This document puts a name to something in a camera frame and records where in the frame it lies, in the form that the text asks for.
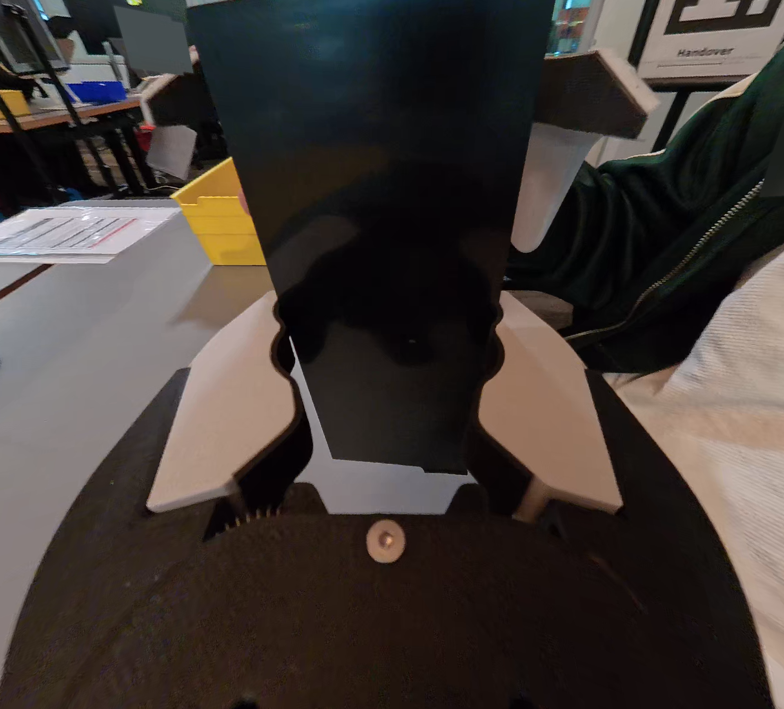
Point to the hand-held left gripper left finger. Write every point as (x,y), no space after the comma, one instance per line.
(233,415)

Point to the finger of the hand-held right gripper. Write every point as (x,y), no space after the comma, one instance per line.
(177,103)
(557,182)

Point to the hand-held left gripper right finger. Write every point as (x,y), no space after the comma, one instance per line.
(545,415)

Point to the yellow plastic bin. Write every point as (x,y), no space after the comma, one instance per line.
(214,219)
(13,104)

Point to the black sheet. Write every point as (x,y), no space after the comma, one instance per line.
(367,139)

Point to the person's right forearm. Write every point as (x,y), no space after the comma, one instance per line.
(612,219)

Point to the grey board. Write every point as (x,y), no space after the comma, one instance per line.
(173,152)

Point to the blue plastic bin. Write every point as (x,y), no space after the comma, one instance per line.
(98,92)

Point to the wooden desk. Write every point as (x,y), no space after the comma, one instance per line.
(92,109)

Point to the person's green jacket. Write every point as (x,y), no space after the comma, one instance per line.
(723,170)

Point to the printed paper sheet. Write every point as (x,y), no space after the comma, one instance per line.
(73,234)

